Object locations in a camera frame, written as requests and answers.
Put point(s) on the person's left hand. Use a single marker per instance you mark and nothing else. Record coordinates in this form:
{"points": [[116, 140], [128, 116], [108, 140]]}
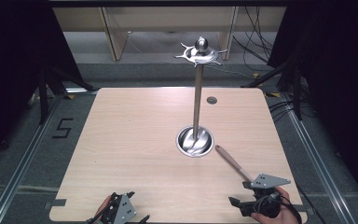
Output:
{"points": [[103, 205]]}

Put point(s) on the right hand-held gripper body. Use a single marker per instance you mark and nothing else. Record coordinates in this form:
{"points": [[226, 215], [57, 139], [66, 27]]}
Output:
{"points": [[265, 193]]}

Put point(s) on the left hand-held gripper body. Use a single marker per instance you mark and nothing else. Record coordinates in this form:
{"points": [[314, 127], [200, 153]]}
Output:
{"points": [[122, 208]]}

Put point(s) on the grey table grommet cap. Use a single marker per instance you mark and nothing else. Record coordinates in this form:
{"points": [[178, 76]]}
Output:
{"points": [[211, 100]]}

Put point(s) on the aluminium floor rail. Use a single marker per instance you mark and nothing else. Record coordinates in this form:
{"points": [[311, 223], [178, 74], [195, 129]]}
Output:
{"points": [[318, 161], [21, 165]]}

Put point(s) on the stainless steel utensil rack stand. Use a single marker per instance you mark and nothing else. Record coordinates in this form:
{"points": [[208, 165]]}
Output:
{"points": [[197, 99]]}

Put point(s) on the beige wooden desk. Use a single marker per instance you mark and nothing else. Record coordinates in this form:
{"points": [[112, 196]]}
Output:
{"points": [[167, 18]]}

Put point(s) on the dark curtain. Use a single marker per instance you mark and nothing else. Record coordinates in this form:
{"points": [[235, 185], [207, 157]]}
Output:
{"points": [[338, 77], [15, 62]]}

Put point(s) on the person's right hand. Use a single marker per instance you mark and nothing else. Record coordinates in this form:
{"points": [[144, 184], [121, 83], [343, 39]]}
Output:
{"points": [[284, 214]]}

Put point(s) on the black tripod stand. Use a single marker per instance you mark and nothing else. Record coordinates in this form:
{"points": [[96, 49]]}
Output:
{"points": [[45, 93], [296, 90]]}

